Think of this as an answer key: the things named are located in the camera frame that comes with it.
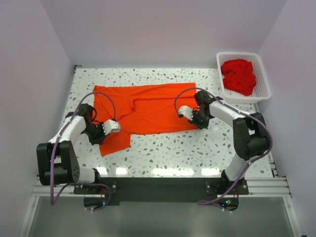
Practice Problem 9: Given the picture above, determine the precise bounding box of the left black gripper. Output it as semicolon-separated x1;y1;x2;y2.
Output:
82;121;110;146

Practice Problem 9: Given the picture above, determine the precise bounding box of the orange t shirt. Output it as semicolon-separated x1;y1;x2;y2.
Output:
93;82;197;156

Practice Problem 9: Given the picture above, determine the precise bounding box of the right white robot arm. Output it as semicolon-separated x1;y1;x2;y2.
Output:
189;91;272;194

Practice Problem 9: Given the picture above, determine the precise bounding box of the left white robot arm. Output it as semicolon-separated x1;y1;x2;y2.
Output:
37;104;120;194

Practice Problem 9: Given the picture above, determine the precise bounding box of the red t shirt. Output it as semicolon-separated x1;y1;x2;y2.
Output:
220;59;257;96

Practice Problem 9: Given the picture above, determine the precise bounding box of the white plastic basket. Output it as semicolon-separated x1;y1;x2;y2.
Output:
216;52;271;104

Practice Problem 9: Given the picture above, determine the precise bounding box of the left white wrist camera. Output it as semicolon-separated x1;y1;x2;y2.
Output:
102;119;121;136

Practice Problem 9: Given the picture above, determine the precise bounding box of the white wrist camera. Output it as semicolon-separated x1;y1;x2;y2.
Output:
178;106;194;121
102;119;121;136

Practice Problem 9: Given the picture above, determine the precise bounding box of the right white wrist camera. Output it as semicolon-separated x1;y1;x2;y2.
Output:
178;106;194;121

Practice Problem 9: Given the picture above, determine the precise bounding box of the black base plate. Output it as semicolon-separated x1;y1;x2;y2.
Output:
74;178;249;210

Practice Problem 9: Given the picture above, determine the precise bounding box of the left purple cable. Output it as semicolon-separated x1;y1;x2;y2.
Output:
49;91;117;212

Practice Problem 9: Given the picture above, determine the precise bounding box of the aluminium frame rail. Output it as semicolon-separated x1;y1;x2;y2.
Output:
31;103;293;198

